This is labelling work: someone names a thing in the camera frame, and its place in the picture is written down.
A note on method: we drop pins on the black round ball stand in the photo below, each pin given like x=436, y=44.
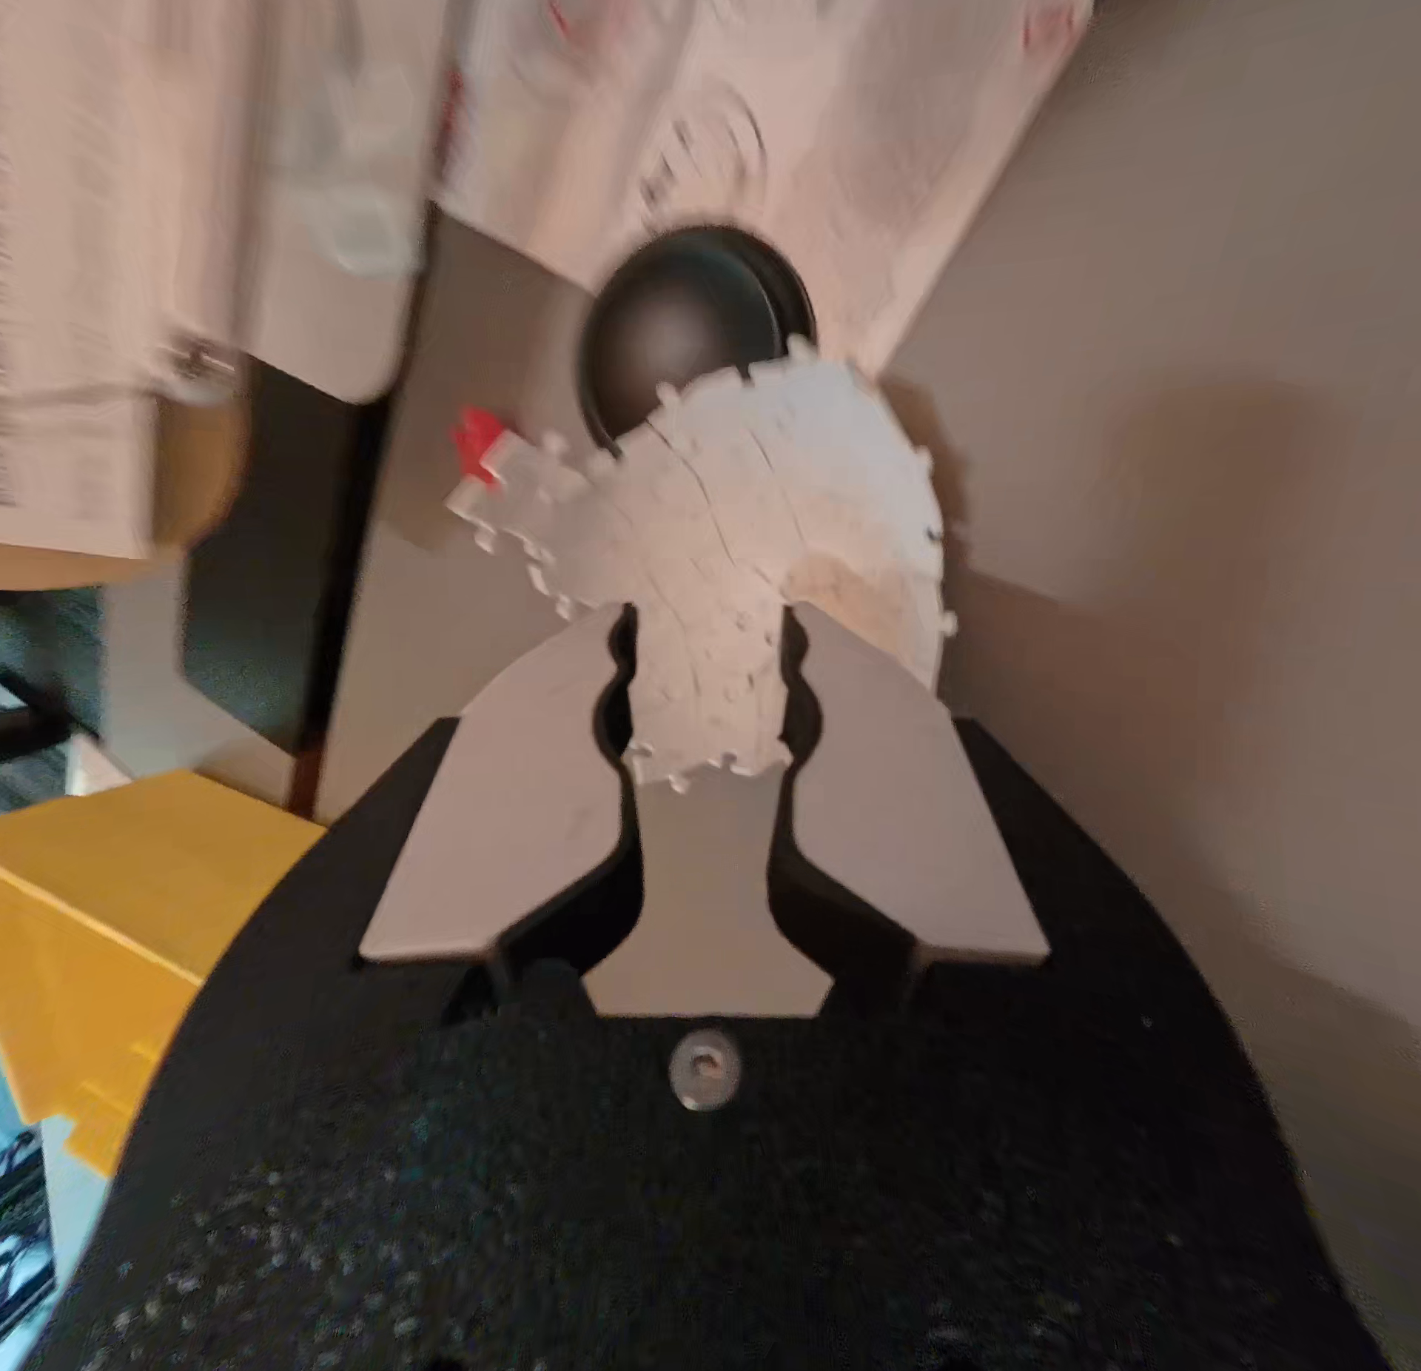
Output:
x=677, y=324

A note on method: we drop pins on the folded puzzle instruction leaflet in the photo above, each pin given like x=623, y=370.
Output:
x=835, y=115

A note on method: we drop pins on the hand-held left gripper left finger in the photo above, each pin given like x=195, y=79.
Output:
x=503, y=830

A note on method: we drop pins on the yellow plastic bin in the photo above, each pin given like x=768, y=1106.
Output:
x=111, y=913

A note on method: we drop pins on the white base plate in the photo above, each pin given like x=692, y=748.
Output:
x=334, y=324

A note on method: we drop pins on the printed task instruction sheet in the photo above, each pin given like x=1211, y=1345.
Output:
x=67, y=229

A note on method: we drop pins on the partly built white puzzle ball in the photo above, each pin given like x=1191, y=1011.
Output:
x=721, y=506

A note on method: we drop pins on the red plastic clip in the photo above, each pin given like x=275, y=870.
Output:
x=481, y=441

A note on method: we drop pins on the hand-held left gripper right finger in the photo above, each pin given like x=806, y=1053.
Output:
x=922, y=830

